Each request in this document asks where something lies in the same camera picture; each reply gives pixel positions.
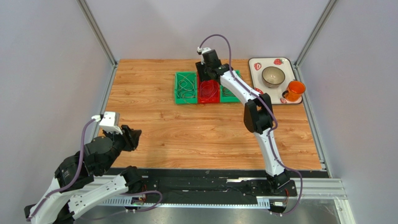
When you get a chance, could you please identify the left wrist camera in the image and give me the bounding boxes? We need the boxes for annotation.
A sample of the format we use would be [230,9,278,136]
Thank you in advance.
[91,112,122,134]

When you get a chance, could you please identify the red bin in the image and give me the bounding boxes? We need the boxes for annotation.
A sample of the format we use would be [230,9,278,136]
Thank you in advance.
[197,74,220,104]

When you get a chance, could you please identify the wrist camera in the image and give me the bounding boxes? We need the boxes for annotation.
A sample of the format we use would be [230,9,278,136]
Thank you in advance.
[197,47,212,64]
[91,112,122,134]

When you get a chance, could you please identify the strawberry pattern tray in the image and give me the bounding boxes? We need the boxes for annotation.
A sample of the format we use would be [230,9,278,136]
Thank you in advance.
[248,57,303,105]

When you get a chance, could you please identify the right green bin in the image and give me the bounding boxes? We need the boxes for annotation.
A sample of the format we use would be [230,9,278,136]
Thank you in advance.
[220,85,240,103]

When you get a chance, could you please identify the orange cable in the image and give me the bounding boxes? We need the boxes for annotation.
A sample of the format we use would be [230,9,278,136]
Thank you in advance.
[175,72,199,105]

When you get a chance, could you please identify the pink cable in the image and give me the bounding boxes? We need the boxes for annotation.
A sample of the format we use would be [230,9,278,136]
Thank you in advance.
[199,81,219,99]

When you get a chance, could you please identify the grey bowl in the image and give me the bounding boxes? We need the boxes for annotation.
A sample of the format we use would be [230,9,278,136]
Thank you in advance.
[262,66,285,88]

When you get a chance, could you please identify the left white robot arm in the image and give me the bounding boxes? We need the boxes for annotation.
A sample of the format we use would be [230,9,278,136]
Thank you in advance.
[24,125,143,224]

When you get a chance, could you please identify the green bin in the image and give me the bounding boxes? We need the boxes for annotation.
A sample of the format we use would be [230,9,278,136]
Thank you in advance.
[174,71,198,105]
[220,85,240,103]

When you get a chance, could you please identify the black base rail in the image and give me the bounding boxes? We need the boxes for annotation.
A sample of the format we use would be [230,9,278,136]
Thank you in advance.
[108,168,307,210]

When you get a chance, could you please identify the orange cup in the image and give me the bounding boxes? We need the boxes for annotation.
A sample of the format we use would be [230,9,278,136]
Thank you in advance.
[282,80,306,102]

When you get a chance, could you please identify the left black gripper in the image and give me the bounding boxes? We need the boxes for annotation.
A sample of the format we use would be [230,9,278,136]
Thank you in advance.
[100,124,143,174]

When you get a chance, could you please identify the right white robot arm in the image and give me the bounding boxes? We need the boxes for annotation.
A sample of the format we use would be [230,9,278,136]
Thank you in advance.
[195,48,290,194]

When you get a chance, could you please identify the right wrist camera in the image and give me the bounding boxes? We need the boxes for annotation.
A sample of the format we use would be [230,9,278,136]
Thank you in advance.
[197,47,212,64]

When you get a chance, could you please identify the left green bin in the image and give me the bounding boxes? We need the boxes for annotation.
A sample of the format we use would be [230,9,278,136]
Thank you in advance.
[174,71,198,105]

